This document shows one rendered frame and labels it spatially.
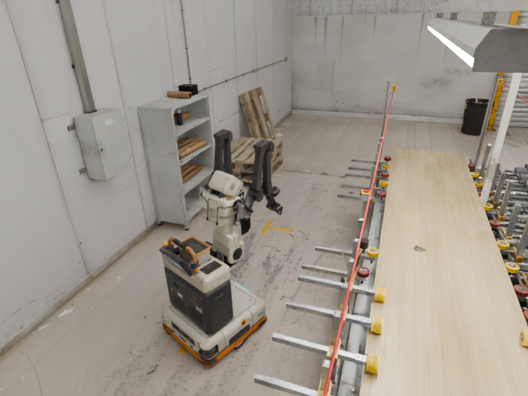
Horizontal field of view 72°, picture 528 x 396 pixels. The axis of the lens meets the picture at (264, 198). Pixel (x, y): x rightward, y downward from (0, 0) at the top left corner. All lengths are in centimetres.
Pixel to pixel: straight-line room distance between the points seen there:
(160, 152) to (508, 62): 393
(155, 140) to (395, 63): 680
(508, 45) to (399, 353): 155
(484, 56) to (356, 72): 904
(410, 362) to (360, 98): 846
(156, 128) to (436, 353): 348
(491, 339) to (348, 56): 834
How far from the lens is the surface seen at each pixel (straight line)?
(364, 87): 992
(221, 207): 265
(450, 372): 208
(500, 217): 367
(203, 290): 263
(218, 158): 290
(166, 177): 454
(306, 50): 1006
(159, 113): 429
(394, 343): 211
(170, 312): 320
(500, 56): 89
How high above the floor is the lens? 241
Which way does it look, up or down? 26 degrees down
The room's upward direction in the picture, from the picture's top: 2 degrees counter-clockwise
